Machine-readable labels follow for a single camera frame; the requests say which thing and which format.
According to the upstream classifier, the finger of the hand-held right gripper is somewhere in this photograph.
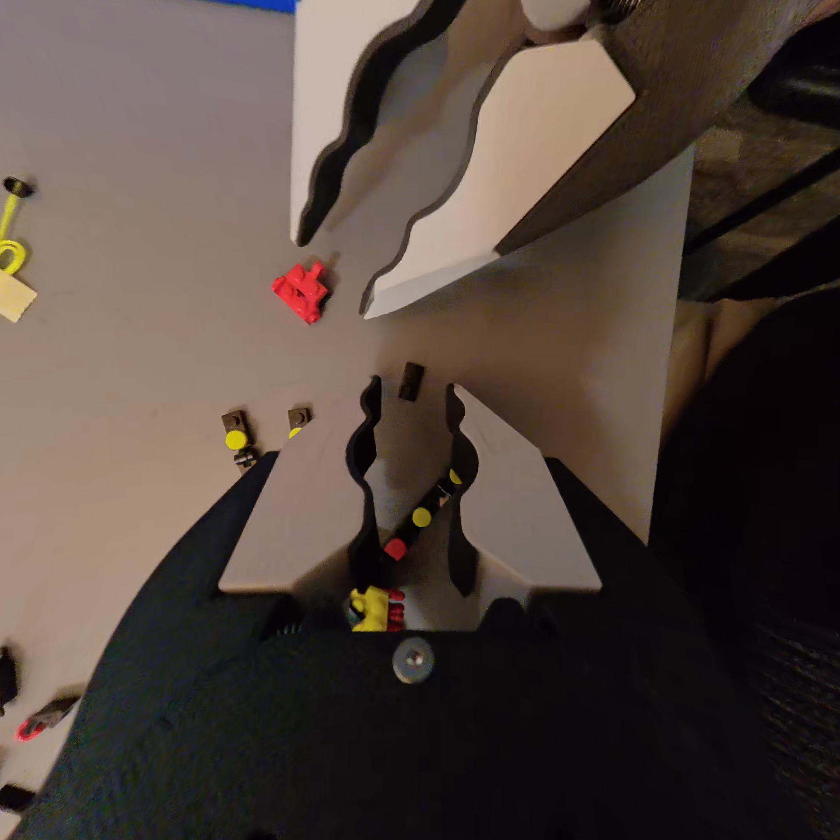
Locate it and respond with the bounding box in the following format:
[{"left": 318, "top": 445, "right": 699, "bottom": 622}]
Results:
[
  {"left": 358, "top": 38, "right": 639, "bottom": 320},
  {"left": 290, "top": 0, "right": 470, "bottom": 249}
]

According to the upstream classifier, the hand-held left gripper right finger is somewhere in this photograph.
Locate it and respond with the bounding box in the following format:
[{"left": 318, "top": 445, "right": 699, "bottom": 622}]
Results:
[{"left": 446, "top": 382, "right": 602, "bottom": 601}]

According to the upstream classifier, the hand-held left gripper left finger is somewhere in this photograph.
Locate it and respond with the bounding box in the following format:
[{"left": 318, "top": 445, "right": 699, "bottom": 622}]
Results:
[{"left": 218, "top": 375, "right": 384, "bottom": 598}]

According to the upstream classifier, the black yellow red lego assembly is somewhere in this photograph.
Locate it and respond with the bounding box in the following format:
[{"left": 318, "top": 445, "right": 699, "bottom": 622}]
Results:
[{"left": 350, "top": 465, "right": 466, "bottom": 632}]

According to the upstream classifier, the red lego piece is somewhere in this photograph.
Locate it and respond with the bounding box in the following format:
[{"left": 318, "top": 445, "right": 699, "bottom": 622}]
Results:
[{"left": 271, "top": 260, "right": 331, "bottom": 326}]

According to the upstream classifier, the blue plastic bin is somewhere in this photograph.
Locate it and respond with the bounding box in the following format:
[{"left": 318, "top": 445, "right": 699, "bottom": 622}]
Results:
[{"left": 203, "top": 0, "right": 299, "bottom": 15}]

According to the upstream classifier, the black piece with red tip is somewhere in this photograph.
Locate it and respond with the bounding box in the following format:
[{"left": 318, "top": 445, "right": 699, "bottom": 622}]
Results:
[{"left": 0, "top": 645, "right": 83, "bottom": 816}]

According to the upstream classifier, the masking tape piece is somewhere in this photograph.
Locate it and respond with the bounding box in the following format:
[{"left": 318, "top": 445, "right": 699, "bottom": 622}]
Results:
[{"left": 0, "top": 268, "right": 39, "bottom": 324}]

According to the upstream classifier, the yellow elastic cord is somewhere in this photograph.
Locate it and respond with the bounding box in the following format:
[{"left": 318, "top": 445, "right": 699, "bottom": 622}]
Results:
[{"left": 0, "top": 175, "right": 37, "bottom": 277}]

